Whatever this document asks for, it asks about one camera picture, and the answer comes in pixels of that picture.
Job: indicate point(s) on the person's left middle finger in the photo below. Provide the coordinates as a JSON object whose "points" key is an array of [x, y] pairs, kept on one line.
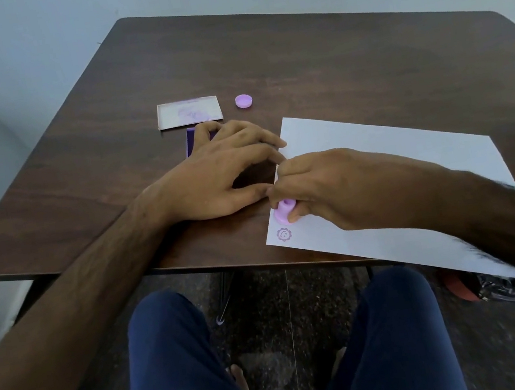
{"points": [[263, 141]]}

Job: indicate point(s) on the purple round stamp cap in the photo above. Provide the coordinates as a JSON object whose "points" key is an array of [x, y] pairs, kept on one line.
{"points": [[244, 101]]}

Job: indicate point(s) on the red round object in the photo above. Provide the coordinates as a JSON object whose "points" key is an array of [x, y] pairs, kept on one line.
{"points": [[460, 288]]}

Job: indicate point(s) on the black metal table leg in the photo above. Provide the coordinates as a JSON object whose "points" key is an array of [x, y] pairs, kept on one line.
{"points": [[224, 300]]}

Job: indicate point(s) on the purple round stamp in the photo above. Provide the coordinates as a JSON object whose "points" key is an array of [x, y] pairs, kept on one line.
{"points": [[283, 212]]}

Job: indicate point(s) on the clear plastic bag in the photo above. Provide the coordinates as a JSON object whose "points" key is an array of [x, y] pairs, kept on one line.
{"points": [[511, 292]]}

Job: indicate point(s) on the person's left forearm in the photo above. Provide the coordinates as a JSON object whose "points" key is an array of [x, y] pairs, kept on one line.
{"points": [[64, 325]]}

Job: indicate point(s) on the person's left little finger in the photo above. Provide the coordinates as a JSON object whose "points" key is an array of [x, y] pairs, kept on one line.
{"points": [[206, 131]]}

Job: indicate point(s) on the person's leg navy trousers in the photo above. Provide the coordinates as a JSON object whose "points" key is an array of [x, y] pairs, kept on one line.
{"points": [[397, 340], [183, 369]]}

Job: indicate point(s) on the person's right forearm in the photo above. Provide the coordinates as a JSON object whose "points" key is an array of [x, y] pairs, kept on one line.
{"points": [[511, 230]]}

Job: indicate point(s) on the purple ink pad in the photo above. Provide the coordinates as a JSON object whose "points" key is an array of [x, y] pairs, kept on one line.
{"points": [[189, 141]]}

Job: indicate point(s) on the person's foot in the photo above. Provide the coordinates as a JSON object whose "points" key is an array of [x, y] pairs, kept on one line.
{"points": [[240, 381], [338, 362]]}

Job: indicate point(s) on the person's left foot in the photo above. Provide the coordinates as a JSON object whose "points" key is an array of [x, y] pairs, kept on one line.
{"points": [[240, 381]]}

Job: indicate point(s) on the person's right thumb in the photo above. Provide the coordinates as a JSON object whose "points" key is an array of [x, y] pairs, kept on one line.
{"points": [[299, 212]]}

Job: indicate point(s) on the white paper sheet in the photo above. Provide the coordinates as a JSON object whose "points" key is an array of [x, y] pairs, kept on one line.
{"points": [[425, 146]]}

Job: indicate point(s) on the person's right foot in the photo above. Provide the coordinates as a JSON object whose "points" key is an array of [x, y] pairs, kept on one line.
{"points": [[338, 362]]}

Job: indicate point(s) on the person's left thumb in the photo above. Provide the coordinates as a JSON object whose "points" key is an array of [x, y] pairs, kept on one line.
{"points": [[255, 193]]}

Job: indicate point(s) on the person's left hand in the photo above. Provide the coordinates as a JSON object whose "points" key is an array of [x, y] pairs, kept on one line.
{"points": [[197, 182]]}

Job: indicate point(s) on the person's right leg navy trousers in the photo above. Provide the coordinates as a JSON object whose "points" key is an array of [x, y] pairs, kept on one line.
{"points": [[397, 340]]}

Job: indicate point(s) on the person's right hand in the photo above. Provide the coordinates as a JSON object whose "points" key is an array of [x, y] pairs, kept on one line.
{"points": [[353, 187]]}

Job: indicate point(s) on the person's left leg navy trousers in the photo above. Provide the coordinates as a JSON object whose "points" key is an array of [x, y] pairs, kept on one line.
{"points": [[183, 369]]}

